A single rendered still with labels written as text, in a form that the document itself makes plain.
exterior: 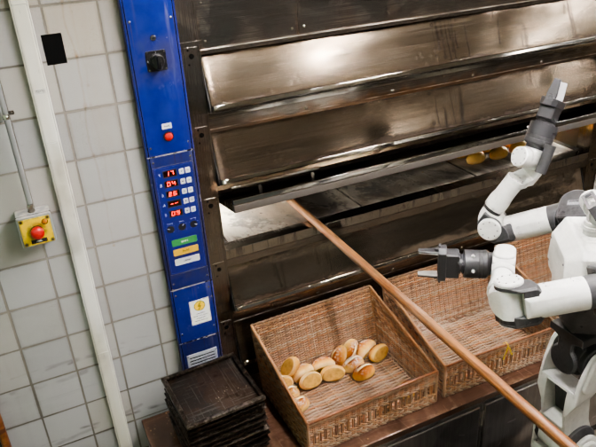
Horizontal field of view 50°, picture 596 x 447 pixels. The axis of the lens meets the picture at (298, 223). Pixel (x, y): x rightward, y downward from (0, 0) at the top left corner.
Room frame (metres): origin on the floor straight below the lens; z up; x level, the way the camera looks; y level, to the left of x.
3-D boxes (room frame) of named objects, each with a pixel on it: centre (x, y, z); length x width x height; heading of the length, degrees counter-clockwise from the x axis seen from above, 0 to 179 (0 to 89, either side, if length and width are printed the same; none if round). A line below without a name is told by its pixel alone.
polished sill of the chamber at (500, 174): (2.45, -0.54, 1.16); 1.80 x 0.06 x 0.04; 114
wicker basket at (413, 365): (1.95, -0.14, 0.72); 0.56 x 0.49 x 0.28; 115
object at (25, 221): (1.78, 0.81, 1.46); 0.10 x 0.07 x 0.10; 114
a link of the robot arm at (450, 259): (1.71, -0.49, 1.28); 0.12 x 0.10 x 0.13; 80
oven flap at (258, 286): (2.43, -0.55, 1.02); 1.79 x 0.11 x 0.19; 114
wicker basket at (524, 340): (2.19, -0.68, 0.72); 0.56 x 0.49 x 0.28; 112
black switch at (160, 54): (1.95, 0.39, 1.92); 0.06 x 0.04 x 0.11; 114
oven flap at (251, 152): (2.43, -0.55, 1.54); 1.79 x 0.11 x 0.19; 114
